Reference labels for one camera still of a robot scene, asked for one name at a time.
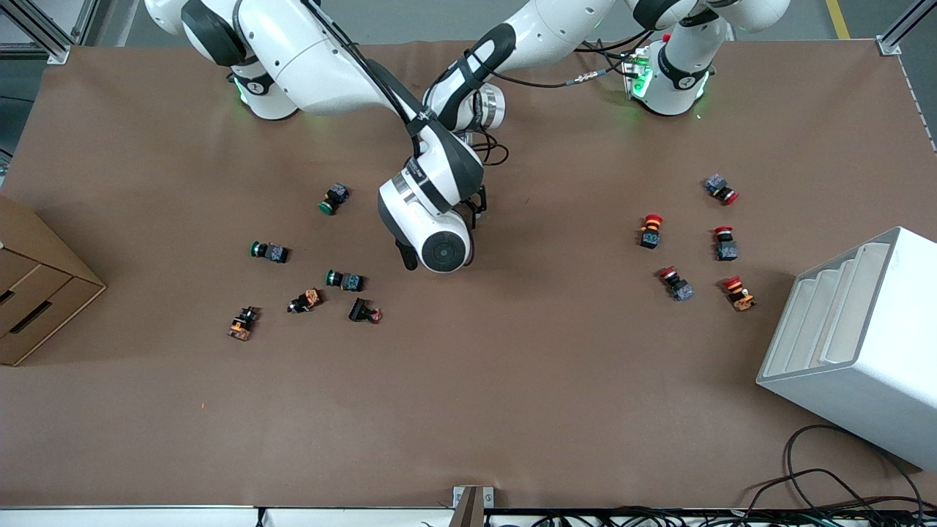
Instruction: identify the brown cardboard box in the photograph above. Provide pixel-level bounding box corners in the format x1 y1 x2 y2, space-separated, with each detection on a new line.
0 194 108 367

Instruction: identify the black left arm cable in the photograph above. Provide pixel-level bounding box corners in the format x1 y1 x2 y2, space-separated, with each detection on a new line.
472 130 511 168

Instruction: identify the black cable bundle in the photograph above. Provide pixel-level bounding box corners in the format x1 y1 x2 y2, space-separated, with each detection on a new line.
487 504 937 527

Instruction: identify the black base cable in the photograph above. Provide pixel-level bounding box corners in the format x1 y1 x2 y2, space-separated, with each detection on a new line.
505 42 639 90

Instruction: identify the black switch red lens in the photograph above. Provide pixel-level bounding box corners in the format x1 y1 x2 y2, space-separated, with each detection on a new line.
348 296 384 324

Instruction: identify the aluminium frame profile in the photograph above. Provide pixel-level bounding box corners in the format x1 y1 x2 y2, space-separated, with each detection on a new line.
0 0 100 67
876 0 937 58

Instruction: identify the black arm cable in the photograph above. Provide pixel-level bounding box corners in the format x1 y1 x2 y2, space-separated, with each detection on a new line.
304 0 429 129
472 130 511 168

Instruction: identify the white slotted rack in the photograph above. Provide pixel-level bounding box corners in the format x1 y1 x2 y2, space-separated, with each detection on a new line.
756 225 937 471

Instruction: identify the black looped cable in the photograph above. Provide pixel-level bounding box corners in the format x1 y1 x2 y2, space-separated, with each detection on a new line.
739 423 927 513

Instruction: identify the white table edge rail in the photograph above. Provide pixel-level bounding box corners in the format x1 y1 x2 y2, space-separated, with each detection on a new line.
0 505 458 527

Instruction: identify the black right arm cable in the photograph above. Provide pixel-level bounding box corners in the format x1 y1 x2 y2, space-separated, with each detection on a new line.
304 0 429 129

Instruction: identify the metal table bracket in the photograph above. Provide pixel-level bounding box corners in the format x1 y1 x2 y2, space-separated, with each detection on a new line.
452 485 496 527

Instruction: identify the black orange switch unit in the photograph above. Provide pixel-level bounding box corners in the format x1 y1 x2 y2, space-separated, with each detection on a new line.
287 288 324 315
227 306 261 342

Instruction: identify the red button orange block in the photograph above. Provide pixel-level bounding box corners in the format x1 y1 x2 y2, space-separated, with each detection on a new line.
722 275 757 313

